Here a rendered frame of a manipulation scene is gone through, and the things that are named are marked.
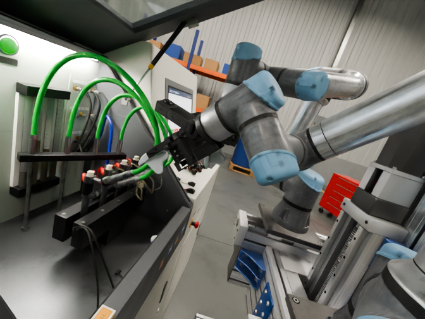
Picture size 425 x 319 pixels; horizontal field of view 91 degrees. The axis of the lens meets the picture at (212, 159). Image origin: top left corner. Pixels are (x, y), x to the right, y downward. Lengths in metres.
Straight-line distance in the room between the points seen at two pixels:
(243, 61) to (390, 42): 8.06
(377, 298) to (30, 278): 0.75
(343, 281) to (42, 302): 0.76
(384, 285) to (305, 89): 0.42
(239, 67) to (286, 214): 0.57
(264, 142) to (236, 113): 0.08
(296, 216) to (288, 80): 0.50
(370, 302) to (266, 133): 0.25
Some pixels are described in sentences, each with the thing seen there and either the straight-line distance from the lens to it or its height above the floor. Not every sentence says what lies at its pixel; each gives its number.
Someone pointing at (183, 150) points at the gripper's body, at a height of 1.28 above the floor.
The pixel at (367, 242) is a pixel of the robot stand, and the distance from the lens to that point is 0.68.
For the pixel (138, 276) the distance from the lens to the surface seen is 0.61.
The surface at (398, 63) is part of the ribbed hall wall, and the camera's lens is 8.63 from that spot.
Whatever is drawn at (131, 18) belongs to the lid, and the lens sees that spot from 0.90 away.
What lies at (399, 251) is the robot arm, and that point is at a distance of 0.46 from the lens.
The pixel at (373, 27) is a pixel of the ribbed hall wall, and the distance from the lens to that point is 8.40.
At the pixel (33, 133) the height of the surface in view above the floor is 1.17.
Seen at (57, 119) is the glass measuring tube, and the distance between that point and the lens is 0.91.
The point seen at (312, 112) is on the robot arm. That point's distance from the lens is 0.96.
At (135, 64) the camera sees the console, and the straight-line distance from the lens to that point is 1.00.
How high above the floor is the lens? 1.39
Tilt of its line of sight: 14 degrees down
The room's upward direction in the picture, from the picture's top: 18 degrees clockwise
